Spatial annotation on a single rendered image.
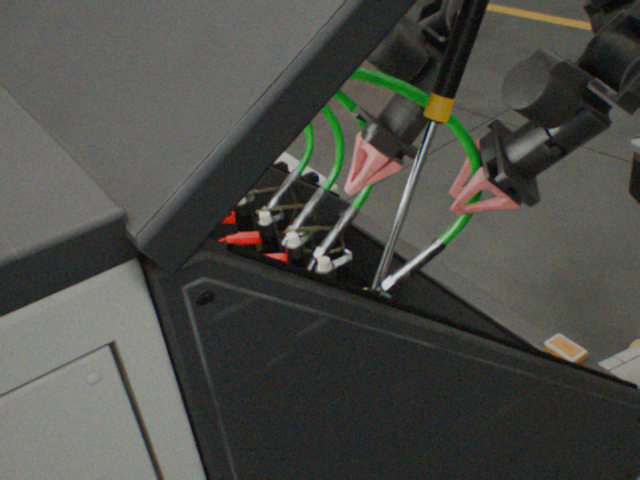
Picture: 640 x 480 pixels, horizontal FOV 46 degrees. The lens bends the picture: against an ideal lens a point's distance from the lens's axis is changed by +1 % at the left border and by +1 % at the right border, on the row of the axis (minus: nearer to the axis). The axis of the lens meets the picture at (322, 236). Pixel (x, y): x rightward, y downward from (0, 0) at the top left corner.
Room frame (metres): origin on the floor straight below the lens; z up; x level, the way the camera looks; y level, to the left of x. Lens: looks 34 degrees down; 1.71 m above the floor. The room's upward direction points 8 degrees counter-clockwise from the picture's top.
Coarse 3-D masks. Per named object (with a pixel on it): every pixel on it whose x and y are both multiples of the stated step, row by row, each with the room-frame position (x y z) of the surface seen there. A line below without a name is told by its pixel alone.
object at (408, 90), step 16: (368, 80) 0.75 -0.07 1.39; (384, 80) 0.75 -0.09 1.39; (400, 80) 0.76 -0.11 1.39; (416, 96) 0.76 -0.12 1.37; (464, 128) 0.77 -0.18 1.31; (464, 144) 0.77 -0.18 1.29; (480, 160) 0.77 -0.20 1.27; (480, 192) 0.77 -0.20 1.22; (464, 224) 0.76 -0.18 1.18; (448, 240) 0.76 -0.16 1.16
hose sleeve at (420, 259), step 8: (440, 240) 0.76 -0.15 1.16; (424, 248) 0.77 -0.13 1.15; (432, 248) 0.76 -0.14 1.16; (440, 248) 0.76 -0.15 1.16; (416, 256) 0.76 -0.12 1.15; (424, 256) 0.76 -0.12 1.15; (432, 256) 0.76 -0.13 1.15; (408, 264) 0.76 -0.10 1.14; (416, 264) 0.76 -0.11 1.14; (424, 264) 0.76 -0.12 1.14; (400, 272) 0.76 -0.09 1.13; (408, 272) 0.75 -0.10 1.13; (416, 272) 0.76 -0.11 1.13; (400, 280) 0.75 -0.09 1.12
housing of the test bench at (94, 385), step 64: (0, 128) 0.50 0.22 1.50; (0, 192) 0.40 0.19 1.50; (64, 192) 0.39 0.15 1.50; (0, 256) 0.33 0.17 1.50; (64, 256) 0.34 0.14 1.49; (128, 256) 0.36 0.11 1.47; (0, 320) 0.32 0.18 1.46; (64, 320) 0.34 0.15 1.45; (128, 320) 0.35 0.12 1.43; (0, 384) 0.32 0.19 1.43; (64, 384) 0.33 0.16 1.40; (128, 384) 0.36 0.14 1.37; (0, 448) 0.31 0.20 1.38; (64, 448) 0.32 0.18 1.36; (128, 448) 0.34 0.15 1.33; (192, 448) 0.36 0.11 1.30
